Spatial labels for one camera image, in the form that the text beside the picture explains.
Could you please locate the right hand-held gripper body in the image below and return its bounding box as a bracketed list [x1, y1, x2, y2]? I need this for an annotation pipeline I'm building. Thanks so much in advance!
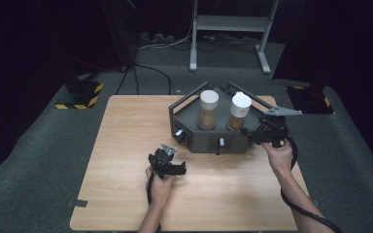
[257, 106, 304, 149]

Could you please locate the white metal stand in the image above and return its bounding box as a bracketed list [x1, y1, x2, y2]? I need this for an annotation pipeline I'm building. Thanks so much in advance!
[188, 0, 280, 75]

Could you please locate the jar with grey lid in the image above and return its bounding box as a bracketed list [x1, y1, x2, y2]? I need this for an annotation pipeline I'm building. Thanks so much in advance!
[196, 89, 220, 131]

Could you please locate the black power strip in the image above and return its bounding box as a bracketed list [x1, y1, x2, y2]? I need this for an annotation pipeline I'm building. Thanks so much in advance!
[137, 31, 177, 47]

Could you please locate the person's right hand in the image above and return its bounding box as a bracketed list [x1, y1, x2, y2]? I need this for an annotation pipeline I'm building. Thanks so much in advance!
[260, 139, 294, 177]

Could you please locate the silver black rack hook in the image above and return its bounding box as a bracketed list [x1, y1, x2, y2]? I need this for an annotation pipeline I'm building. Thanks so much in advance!
[174, 128, 187, 145]
[216, 137, 226, 156]

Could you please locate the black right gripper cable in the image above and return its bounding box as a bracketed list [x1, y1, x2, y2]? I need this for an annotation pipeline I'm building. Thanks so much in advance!
[279, 135, 345, 233]

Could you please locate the person's left hand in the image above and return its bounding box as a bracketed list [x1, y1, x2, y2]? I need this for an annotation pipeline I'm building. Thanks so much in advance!
[145, 166, 177, 209]

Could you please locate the dark grey corner rack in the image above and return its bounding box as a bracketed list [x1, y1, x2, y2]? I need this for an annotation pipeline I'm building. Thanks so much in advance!
[168, 81, 276, 154]

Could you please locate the black floor cable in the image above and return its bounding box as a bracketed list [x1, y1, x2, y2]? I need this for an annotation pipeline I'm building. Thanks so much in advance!
[116, 62, 173, 96]

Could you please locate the jar with white lid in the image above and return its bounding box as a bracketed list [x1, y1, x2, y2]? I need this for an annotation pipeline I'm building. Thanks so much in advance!
[226, 91, 254, 132]

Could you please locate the white floor cable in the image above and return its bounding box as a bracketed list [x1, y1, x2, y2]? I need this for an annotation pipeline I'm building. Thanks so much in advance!
[137, 18, 196, 51]

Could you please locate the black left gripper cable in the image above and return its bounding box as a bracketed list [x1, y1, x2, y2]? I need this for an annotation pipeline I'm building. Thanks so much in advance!
[146, 172, 162, 233]

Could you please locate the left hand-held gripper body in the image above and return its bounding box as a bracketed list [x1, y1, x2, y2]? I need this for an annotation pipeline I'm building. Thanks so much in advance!
[147, 143, 179, 181]

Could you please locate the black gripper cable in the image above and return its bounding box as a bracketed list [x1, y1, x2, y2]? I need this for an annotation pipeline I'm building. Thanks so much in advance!
[279, 135, 345, 233]
[146, 172, 162, 233]

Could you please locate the yellow black striped stand base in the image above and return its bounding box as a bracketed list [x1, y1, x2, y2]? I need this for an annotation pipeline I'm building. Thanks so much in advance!
[53, 80, 105, 111]
[285, 84, 335, 116]

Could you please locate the black cable bundle under stand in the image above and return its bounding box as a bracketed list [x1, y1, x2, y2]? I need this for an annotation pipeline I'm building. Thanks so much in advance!
[196, 33, 260, 53]

